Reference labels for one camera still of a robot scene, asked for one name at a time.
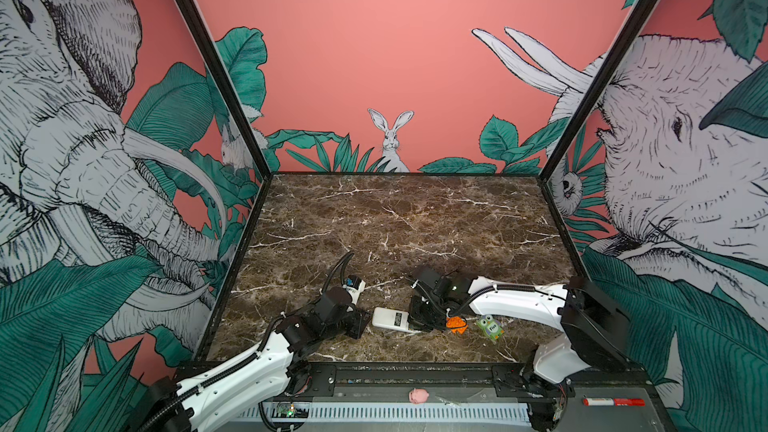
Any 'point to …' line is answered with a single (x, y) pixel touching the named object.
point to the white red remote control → (389, 318)
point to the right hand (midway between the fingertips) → (402, 327)
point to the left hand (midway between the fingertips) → (369, 312)
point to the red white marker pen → (614, 401)
